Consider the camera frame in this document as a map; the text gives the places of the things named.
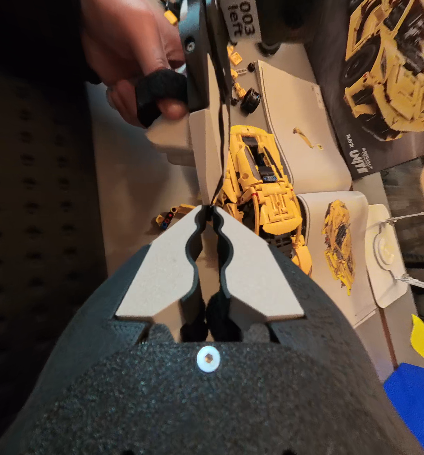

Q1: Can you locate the grey desk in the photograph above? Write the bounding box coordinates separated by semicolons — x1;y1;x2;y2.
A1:
86;46;424;370

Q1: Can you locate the black toy tyre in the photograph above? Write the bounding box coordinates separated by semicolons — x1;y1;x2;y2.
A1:
240;89;262;115

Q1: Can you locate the blue plastic bin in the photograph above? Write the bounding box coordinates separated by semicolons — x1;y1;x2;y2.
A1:
383;363;424;455

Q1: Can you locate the person's left hand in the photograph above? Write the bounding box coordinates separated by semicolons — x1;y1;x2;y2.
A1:
81;0;190;128

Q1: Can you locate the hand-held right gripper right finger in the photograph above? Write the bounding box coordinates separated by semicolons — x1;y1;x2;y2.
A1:
214;206;305;340

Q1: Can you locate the yellow toy brick car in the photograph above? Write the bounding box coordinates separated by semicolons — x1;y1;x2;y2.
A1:
214;124;313;278

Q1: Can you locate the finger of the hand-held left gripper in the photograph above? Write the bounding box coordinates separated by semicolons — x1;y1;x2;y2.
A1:
215;53;233;206
146;53;223;207

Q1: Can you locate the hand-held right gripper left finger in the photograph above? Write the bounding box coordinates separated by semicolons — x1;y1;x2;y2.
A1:
115;205;203;341

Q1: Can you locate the instruction booklet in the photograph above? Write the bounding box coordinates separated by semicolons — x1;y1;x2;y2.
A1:
255;60;379;328

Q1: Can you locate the yellow curved panel piece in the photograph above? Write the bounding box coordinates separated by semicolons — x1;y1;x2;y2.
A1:
155;204;196;229

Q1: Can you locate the toy car set box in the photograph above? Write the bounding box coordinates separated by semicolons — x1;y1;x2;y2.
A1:
306;0;424;180

